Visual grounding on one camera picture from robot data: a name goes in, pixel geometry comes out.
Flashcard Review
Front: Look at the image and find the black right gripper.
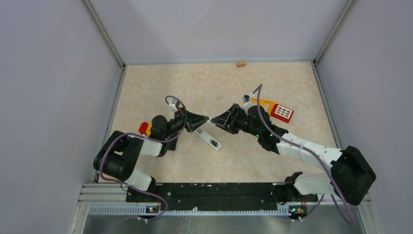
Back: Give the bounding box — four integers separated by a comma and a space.
211, 104, 261, 138

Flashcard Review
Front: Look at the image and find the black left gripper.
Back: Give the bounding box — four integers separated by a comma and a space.
163, 107, 209, 138

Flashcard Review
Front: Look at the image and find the white remote control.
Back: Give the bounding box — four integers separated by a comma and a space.
195, 127, 222, 151

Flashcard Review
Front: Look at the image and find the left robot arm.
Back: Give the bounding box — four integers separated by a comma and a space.
93, 108, 209, 202

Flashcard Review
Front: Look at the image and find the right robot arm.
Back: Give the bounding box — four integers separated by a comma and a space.
211, 104, 376, 206

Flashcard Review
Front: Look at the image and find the red and yellow toy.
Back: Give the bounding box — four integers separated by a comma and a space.
138, 122, 152, 136

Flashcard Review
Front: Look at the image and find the red toy window block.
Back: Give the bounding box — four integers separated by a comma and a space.
270, 103, 294, 123

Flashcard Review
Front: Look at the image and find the small wooden block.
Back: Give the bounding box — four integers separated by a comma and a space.
236, 61, 246, 68

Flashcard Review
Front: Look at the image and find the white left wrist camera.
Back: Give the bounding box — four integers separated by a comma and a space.
168, 98, 181, 112

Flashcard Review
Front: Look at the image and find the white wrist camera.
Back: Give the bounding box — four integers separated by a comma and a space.
168, 98, 181, 112
242, 93, 254, 105

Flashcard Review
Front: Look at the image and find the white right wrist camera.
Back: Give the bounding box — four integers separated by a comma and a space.
242, 93, 254, 105

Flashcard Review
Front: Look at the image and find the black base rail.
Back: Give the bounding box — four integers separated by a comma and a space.
126, 182, 318, 211

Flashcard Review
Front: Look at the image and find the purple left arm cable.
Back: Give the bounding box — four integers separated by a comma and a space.
98, 95, 188, 223

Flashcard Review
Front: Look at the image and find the aluminium frame rail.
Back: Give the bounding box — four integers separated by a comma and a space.
77, 182, 372, 216

